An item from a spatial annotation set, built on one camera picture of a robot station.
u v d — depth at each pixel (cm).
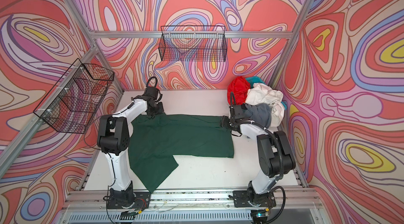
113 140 55
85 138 89
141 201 72
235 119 73
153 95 81
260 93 98
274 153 47
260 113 91
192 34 88
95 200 75
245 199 71
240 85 102
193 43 96
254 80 115
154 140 95
